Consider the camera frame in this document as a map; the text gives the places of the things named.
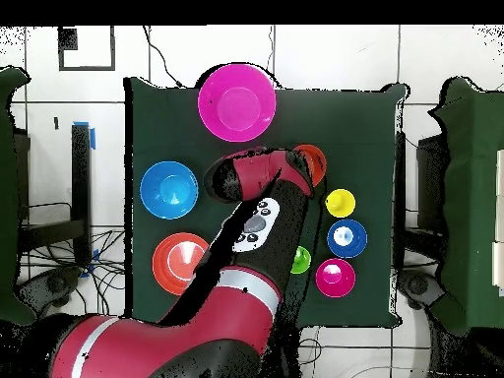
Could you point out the large orange bowl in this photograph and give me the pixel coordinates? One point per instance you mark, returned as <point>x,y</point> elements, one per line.
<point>171,264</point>

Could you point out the light blue bowl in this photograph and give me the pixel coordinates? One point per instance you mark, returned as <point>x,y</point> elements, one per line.
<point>169,190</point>

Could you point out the small orange bowl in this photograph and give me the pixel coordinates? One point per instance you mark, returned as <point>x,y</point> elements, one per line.
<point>319,163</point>

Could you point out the green cup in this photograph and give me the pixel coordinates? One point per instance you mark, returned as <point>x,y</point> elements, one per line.
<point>302,262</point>

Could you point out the blue tape strip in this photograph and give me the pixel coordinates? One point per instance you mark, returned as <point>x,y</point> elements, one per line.
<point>93,139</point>

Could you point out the small crimson bowl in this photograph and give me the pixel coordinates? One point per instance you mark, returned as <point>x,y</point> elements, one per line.
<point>335,278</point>

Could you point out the black caster base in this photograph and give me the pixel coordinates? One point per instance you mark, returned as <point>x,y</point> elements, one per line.
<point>55,283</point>
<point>417,285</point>

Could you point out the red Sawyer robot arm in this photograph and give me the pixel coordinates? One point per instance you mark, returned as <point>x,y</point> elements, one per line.
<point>177,346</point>

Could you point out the small dark blue bowl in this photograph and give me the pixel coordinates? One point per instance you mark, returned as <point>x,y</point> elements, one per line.
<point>334,248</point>

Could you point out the dark green tablecloth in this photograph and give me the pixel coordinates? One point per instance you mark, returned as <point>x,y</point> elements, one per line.
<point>354,118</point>

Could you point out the green cloth covered table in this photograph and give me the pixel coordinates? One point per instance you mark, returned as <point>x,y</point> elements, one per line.
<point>12,197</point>
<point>472,197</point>

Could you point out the yellow cup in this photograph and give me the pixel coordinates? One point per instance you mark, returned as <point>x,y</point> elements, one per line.
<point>340,202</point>

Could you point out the large pink bowl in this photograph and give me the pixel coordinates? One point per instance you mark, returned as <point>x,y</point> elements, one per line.
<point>236,102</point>

